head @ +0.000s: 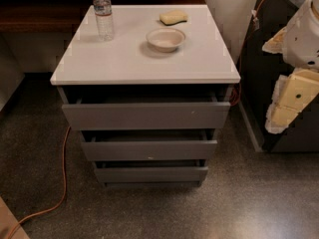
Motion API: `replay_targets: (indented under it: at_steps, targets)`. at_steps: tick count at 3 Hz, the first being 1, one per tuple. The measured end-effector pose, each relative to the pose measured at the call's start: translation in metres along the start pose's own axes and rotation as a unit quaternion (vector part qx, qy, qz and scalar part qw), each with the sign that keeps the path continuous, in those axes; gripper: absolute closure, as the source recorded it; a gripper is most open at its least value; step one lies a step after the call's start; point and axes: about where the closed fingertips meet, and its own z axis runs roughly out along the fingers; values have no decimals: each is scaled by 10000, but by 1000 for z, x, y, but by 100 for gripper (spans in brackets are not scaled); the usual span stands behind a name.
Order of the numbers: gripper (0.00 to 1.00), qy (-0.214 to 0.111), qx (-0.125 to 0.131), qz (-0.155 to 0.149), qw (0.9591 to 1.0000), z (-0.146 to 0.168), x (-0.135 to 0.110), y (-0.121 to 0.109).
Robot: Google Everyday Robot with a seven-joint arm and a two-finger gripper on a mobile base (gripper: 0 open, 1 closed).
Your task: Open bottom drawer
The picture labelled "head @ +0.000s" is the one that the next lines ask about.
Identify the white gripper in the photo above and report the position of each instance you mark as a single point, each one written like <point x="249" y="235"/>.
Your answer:
<point x="303" y="43"/>

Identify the grey bottom drawer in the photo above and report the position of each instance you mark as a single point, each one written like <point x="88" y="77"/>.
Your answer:
<point x="150" y="171"/>

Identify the grey drawer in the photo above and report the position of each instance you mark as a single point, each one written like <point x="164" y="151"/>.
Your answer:
<point x="150" y="171"/>
<point x="155" y="109"/>
<point x="148" y="145"/>

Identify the white top grey drawer cabinet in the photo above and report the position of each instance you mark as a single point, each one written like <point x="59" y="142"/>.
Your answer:
<point x="129" y="62"/>

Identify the grey middle drawer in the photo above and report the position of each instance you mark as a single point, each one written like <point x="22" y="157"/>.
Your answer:
<point x="148" y="145"/>

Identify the grey top drawer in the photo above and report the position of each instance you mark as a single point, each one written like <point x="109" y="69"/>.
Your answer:
<point x="155" y="109"/>

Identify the dark cabinet on right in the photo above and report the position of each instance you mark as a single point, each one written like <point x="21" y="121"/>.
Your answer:
<point x="259" y="72"/>

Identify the beige bowl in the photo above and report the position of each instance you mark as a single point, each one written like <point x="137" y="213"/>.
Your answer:
<point x="166" y="39"/>

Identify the yellow sponge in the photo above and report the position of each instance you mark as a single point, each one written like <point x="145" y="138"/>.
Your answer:
<point x="173" y="17"/>

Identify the clear plastic water bottle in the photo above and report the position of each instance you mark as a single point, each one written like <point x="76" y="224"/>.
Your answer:
<point x="104" y="19"/>

